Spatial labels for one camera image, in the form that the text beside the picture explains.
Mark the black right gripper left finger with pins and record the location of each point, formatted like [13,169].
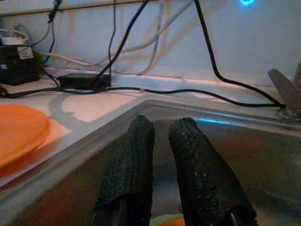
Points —
[131,169]

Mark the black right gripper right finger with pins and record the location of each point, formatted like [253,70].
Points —
[200,176]

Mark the stainless steel sink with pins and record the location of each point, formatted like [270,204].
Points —
[235,153]

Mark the green plate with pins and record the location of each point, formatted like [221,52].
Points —
[157,220]

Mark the black power adapter brick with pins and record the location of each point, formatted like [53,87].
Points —
[80,81]

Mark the orange round plate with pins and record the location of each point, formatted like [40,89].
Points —
[18,131]

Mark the chrome faucet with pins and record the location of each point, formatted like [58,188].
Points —
[284,89]

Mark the black charger box with labels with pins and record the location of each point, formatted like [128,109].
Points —
[16,68]

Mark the white plug adapter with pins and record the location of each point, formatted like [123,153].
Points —
[11,40]

